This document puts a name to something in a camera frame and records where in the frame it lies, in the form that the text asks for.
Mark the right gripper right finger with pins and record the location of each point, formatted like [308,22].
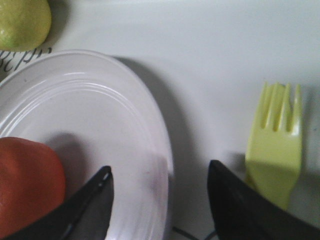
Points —
[239,213]

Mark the yellow plastic fork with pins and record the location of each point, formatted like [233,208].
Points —
[273,159]

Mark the yellow lemon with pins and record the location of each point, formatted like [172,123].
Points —
[24,24]

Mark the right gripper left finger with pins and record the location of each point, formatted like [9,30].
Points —
[85,216]

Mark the orange mandarin fruit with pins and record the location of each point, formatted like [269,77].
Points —
[32,183]

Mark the white rectangular tray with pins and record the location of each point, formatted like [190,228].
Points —
[205,62]

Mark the beige round plate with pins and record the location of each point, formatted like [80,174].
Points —
[93,110]

